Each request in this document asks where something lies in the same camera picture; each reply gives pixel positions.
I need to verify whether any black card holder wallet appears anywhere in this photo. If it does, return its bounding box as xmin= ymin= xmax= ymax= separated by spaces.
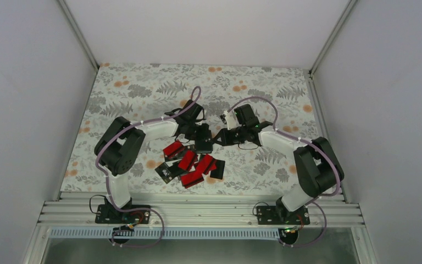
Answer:
xmin=195 ymin=139 xmax=213 ymax=154

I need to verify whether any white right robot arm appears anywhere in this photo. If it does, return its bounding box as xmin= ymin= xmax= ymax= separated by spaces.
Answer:
xmin=214 ymin=104 xmax=344 ymax=224

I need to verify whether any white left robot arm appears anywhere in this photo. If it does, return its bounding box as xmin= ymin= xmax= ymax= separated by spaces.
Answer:
xmin=94 ymin=100 xmax=206 ymax=223

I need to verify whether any small black card top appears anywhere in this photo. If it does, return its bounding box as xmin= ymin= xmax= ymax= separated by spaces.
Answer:
xmin=184 ymin=145 xmax=196 ymax=152

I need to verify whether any black card right top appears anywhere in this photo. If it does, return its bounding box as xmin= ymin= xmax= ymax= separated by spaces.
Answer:
xmin=209 ymin=160 xmax=225 ymax=180

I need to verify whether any black card centre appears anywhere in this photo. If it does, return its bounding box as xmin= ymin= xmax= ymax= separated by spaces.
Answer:
xmin=168 ymin=161 xmax=188 ymax=178

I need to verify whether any black card left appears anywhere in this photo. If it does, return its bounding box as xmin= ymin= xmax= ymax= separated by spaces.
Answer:
xmin=155 ymin=163 xmax=175 ymax=184

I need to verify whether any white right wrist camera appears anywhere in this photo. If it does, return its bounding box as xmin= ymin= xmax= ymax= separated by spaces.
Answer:
xmin=220 ymin=111 xmax=238 ymax=130

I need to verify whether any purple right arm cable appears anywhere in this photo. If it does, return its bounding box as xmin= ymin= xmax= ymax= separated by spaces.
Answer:
xmin=227 ymin=96 xmax=343 ymax=249

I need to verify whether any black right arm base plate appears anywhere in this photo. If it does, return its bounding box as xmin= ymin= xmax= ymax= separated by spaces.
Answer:
xmin=256 ymin=205 xmax=310 ymax=226

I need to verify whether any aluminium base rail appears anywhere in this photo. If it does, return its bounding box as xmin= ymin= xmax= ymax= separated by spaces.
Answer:
xmin=37 ymin=192 xmax=365 ymax=240

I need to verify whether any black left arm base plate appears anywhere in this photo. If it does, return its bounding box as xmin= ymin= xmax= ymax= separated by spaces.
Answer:
xmin=95 ymin=203 xmax=151 ymax=224

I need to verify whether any aluminium corner post right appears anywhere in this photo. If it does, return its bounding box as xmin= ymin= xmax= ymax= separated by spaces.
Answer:
xmin=309 ymin=0 xmax=358 ymax=76

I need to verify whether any aluminium corner post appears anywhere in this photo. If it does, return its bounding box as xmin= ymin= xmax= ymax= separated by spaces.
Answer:
xmin=56 ymin=0 xmax=99 ymax=72
xmin=309 ymin=0 xmax=358 ymax=76

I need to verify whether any aluminium corner post left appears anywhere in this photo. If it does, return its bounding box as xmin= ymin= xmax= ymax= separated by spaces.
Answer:
xmin=56 ymin=0 xmax=99 ymax=72

